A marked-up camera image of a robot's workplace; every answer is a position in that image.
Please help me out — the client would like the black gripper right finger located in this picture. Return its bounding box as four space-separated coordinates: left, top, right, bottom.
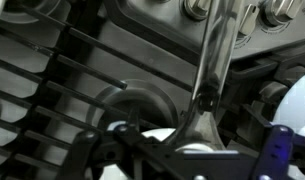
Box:
251 124 305 180

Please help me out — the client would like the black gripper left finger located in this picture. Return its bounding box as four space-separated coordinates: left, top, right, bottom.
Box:
56 123 150 180

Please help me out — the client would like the white saucepan with steel handle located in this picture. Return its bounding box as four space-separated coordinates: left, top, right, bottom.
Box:
100 0 248 180

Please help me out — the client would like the white Dutch oven lid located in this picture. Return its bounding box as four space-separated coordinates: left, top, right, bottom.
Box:
271 71 305 134

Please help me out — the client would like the black gas cooktop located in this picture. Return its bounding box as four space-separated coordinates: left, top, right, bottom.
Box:
0 0 305 180

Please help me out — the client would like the steel stove knob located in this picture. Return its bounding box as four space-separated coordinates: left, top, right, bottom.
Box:
181 0 213 21
260 0 305 28
236 3 261 38

